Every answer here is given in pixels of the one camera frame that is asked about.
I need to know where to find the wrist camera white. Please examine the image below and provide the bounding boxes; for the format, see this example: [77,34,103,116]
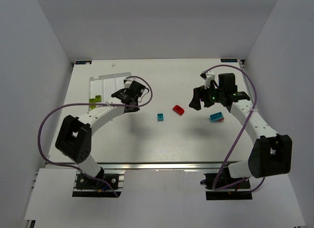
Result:
[200,71,215,89]
[124,78,134,88]

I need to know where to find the red sloped lego brick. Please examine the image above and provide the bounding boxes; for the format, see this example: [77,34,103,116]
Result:
[172,105,184,116]

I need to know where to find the left blue corner label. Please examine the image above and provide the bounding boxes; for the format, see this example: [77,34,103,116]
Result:
[75,60,92,65]

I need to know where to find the large teal lego brick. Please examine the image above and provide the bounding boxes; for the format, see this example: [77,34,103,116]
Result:
[209,112,224,122]

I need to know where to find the small blue lego brick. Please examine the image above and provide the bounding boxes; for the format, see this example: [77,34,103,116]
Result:
[157,113,164,122]

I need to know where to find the white divided sorting tray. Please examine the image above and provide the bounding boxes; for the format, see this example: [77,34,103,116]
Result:
[88,72,131,103]

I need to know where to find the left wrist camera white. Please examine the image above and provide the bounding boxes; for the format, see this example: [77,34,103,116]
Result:
[124,78,134,88]

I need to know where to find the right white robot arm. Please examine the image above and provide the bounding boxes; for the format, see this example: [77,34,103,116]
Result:
[189,73,292,178]

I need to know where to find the right blue corner label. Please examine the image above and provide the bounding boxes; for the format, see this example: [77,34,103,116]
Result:
[220,58,238,63]

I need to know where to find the blue corner label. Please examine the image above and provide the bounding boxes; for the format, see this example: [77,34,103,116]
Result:
[75,60,92,65]
[220,58,238,63]

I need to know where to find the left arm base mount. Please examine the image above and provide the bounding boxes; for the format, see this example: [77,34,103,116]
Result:
[72,169,125,198]

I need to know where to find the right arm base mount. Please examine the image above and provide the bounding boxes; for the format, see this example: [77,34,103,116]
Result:
[200,168,252,201]

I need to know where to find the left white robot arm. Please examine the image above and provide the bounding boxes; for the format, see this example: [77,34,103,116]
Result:
[55,80,146,179]

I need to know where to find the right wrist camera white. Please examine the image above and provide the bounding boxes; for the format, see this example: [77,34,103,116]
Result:
[200,71,215,89]

